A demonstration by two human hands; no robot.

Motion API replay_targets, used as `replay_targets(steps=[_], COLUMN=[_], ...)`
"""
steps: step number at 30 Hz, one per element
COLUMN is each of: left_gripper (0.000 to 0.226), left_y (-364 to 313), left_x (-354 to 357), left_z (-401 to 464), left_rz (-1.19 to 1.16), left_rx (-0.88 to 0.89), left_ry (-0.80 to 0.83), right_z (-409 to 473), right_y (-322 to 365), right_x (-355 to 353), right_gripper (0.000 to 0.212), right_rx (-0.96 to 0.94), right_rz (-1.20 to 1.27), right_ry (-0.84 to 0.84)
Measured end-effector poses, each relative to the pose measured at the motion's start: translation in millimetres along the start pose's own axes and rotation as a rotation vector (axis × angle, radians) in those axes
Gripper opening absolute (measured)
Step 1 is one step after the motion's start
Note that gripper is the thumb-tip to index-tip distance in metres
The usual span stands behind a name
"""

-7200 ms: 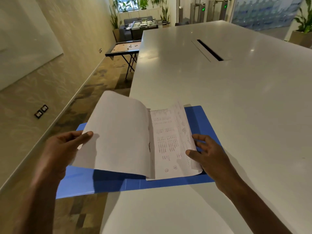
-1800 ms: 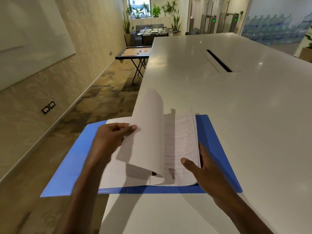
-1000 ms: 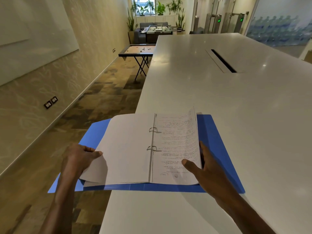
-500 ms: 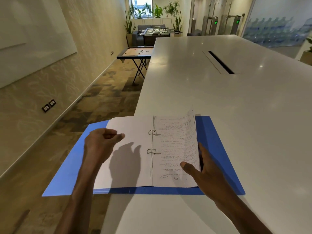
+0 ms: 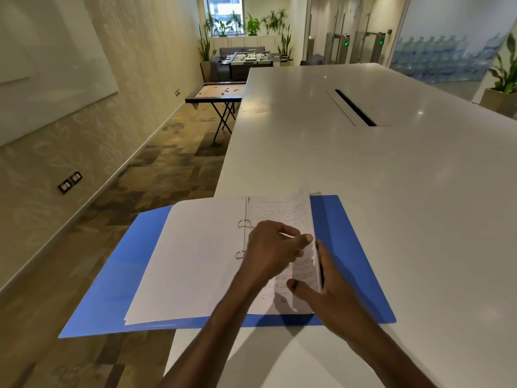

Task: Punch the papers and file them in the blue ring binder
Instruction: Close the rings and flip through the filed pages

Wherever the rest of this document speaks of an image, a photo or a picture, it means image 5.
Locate person's left forearm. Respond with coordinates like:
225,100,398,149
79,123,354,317
157,274,267,388

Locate person's left hand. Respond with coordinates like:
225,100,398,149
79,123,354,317
238,220,314,294

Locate foosball table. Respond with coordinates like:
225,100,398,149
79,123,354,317
218,51,294,82

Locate large plant in beige planter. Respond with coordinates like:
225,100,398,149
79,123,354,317
479,32,517,119

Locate black-framed wooden game board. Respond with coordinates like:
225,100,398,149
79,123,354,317
185,82,247,144

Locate white glass wall board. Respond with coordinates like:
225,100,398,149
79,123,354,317
0,0,120,148

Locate feathery palm plant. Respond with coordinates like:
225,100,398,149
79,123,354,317
261,8,289,35

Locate stack of water bottles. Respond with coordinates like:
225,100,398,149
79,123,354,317
389,32,509,85

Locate table cable slot cover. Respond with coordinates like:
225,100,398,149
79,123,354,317
325,89,390,128

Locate metal turnstile gate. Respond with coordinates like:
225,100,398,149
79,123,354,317
351,30,387,64
324,32,351,65

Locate person's right hand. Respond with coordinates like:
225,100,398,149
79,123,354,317
285,239,385,344

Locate printed white paper sheets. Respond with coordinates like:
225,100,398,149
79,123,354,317
123,189,324,327

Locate window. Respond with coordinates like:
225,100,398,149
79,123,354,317
205,0,246,37

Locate grey sofa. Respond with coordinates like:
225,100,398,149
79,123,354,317
219,46,267,58

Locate bright green leafy plant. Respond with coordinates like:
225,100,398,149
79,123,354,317
245,13,262,37

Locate snake plant in beige pot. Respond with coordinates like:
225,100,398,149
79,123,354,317
277,24,295,67
197,24,218,84

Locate blue folder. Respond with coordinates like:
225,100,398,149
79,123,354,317
58,194,397,340

